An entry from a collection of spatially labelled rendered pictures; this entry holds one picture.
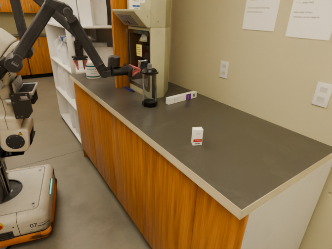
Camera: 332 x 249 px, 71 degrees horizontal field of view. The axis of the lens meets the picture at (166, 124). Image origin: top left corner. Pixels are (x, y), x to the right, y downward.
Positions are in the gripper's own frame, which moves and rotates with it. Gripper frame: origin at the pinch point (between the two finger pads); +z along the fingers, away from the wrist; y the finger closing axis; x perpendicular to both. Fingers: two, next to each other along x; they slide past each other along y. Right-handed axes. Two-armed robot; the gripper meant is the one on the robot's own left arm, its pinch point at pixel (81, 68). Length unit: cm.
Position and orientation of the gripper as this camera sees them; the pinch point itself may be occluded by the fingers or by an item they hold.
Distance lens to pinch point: 190.2
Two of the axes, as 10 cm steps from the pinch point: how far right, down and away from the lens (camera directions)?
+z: -0.4, 9.0, 4.3
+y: 8.2, -2.2, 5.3
